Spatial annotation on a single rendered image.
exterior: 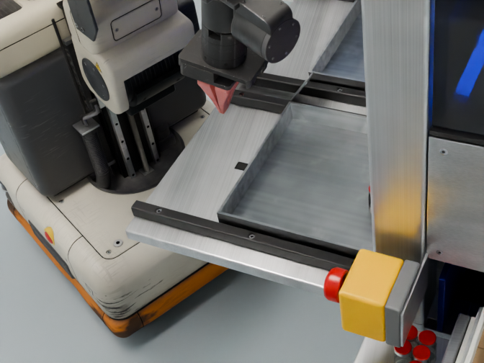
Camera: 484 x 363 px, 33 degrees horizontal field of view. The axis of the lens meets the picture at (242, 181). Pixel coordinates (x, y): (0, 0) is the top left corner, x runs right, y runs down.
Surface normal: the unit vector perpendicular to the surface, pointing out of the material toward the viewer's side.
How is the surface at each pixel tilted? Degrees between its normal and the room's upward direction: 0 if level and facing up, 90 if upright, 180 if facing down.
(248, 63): 11
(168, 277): 90
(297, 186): 0
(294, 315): 0
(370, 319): 90
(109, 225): 0
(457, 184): 90
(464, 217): 90
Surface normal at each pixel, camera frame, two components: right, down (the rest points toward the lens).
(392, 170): -0.44, 0.67
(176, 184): -0.14, -0.71
